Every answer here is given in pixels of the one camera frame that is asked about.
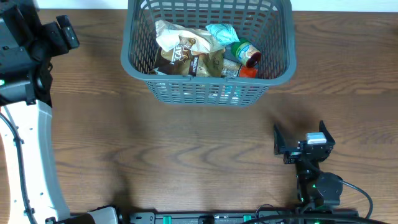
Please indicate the cream paper pouch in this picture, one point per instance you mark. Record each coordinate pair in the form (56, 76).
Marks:
(170, 35)

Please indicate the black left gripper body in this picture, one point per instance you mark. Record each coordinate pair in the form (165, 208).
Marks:
(54, 33)

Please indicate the green lid jar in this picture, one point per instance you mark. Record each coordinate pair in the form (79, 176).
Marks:
(246, 53)

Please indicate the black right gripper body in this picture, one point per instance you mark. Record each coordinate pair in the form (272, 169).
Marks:
(298, 149)

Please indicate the orange pasta packet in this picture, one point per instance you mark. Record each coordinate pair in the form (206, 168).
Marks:
(232, 69)

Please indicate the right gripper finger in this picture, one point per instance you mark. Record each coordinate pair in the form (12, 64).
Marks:
(329, 141)
(279, 143)

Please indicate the grey plastic basket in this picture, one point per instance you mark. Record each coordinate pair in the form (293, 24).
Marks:
(267, 24)

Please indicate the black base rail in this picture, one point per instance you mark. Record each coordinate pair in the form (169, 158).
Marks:
(111, 214)

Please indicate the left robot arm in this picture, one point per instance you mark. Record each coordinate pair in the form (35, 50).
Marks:
(27, 47)

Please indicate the gold brown coffee bag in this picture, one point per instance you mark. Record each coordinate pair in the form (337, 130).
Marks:
(181, 60)

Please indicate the teal tissue pack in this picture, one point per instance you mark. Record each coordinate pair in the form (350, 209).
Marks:
(225, 34)

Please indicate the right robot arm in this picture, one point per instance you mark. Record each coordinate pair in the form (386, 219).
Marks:
(316, 189)

